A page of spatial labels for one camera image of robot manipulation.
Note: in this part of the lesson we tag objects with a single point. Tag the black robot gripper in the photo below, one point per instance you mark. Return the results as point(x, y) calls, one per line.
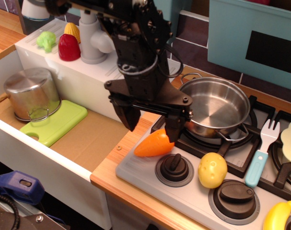
point(146, 86)

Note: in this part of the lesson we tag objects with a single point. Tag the orange plastic toy carrot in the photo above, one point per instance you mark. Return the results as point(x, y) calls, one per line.
point(155, 144)

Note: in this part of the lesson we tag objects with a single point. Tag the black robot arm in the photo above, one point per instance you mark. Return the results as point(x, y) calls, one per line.
point(140, 35)

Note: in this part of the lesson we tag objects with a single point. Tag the stainless steel pan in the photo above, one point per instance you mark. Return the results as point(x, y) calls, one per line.
point(219, 107)

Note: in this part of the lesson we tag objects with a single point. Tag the upside-down steel pot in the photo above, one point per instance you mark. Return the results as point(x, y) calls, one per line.
point(33, 94)

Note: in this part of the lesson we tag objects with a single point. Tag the left black stove knob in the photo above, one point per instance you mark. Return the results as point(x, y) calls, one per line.
point(174, 170)

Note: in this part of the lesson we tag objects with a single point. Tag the yellow toy potato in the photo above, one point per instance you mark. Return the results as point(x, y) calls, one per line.
point(212, 170)

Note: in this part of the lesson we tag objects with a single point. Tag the grey toy stove top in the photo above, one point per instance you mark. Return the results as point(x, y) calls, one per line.
point(192, 199)

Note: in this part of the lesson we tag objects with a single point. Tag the grey toy faucet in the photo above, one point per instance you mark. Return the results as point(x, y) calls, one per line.
point(95, 43)

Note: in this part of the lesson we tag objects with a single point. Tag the white toy sink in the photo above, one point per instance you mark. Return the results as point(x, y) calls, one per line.
point(64, 169)

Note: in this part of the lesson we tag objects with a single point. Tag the green plastic cutting board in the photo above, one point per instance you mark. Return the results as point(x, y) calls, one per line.
point(57, 125)

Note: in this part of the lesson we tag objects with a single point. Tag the red toy pepper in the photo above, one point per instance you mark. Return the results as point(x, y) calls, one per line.
point(68, 48)

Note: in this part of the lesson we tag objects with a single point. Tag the middle black stove knob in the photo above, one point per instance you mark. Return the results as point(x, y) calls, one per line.
point(234, 203)

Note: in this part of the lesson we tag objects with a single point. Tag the blue and white toy fork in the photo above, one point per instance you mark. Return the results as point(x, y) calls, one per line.
point(269, 134)

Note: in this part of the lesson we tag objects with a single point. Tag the yellow toy corn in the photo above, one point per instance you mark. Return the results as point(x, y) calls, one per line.
point(72, 29)

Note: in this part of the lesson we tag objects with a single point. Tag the green toy broccoli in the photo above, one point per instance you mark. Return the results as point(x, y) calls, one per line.
point(46, 40)

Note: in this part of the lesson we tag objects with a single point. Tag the teal cabinet with black panel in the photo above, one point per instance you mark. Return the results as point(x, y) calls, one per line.
point(251, 38)

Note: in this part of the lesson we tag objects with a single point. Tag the blue clamp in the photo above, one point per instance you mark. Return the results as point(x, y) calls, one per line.
point(21, 187)

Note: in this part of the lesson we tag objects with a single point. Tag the yellow toy banana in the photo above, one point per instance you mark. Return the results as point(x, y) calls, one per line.
point(277, 217)

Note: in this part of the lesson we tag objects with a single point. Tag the white cylindrical object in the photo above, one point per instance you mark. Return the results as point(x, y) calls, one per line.
point(35, 10)

